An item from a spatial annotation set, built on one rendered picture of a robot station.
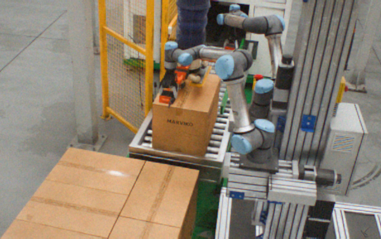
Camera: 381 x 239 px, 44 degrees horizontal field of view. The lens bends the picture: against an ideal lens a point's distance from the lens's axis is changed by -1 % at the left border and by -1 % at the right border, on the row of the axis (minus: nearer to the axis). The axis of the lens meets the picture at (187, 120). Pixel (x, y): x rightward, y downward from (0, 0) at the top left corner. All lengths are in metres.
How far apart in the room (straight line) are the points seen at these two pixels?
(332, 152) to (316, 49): 0.64
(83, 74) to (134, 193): 1.41
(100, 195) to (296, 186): 1.27
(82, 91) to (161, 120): 1.11
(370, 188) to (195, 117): 1.89
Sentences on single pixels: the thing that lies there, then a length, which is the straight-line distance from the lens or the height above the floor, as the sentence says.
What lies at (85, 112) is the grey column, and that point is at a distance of 4.41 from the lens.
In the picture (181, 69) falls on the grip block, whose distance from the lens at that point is 3.28.
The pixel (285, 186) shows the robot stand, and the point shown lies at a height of 0.96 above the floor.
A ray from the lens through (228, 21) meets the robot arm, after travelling 3.35.
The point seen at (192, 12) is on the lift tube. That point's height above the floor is 1.58.
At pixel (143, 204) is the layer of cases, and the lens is 3.12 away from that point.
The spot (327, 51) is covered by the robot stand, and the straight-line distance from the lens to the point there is 2.62.
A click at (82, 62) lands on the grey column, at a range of 4.18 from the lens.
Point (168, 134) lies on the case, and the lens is 3.48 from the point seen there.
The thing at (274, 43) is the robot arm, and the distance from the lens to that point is 3.15.
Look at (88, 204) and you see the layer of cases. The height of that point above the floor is 0.54.
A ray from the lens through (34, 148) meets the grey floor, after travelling 4.67.
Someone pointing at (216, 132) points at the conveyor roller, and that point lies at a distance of 3.86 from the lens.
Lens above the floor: 2.63
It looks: 32 degrees down
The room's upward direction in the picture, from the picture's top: 4 degrees clockwise
